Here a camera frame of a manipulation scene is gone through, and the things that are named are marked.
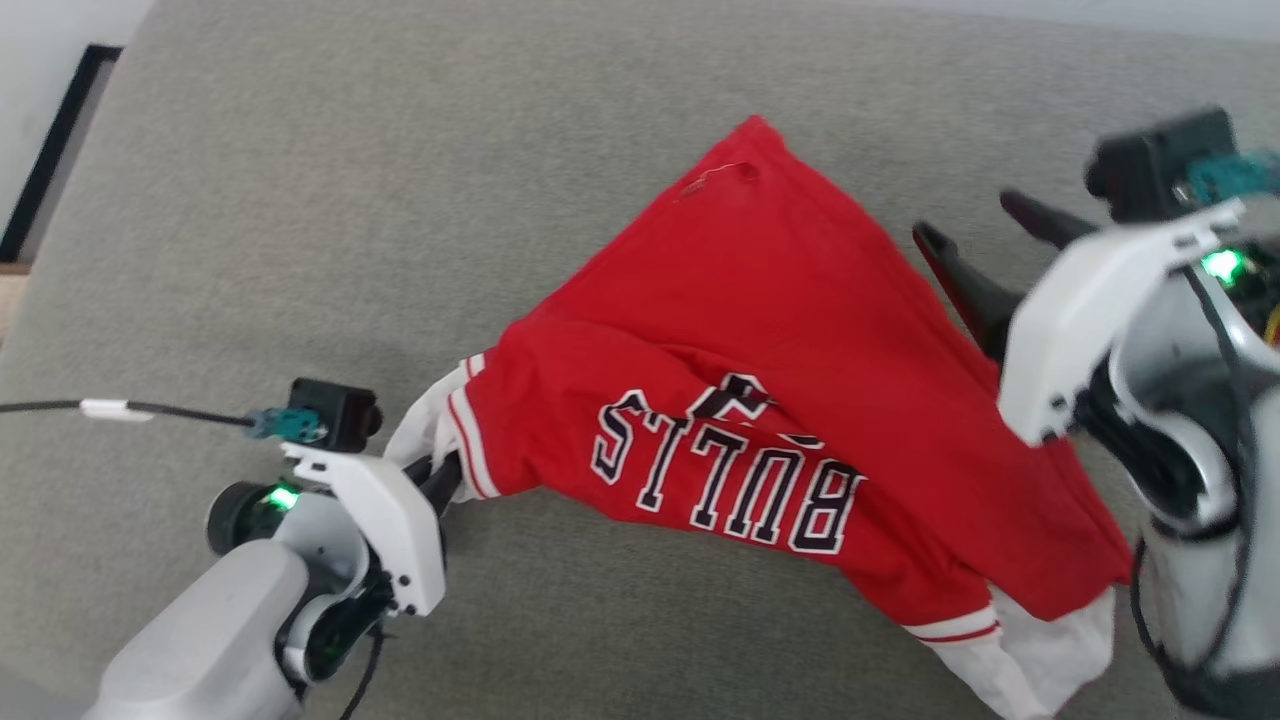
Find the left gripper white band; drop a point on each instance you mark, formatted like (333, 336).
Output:
(390, 520)

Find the black wall baseboard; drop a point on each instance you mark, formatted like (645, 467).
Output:
(50, 160)

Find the red Bulls basketball jersey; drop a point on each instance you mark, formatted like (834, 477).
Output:
(800, 350)

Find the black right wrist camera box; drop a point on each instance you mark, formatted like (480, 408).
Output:
(1150, 165)

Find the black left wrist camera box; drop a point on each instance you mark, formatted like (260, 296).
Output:
(335, 410)

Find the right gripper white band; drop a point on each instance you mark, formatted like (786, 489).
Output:
(1090, 310)

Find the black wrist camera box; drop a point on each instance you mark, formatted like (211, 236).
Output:
(335, 410)
(1150, 165)

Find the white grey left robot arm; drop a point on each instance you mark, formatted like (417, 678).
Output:
(200, 640)

